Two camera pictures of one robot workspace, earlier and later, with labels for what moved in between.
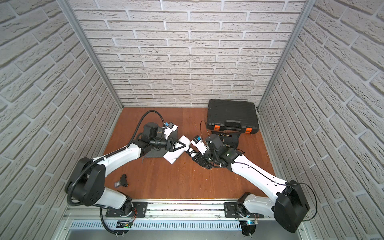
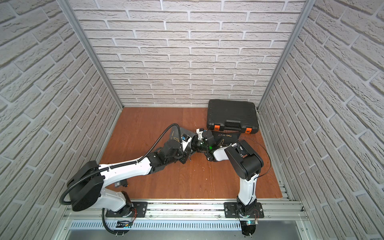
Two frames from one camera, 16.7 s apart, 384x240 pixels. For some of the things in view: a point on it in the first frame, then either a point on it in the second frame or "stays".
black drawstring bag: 229,139 stays
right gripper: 200,160 -> 194,141
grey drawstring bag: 158,140 -> 174,134
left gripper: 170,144 -> 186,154
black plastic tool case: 232,115 stays
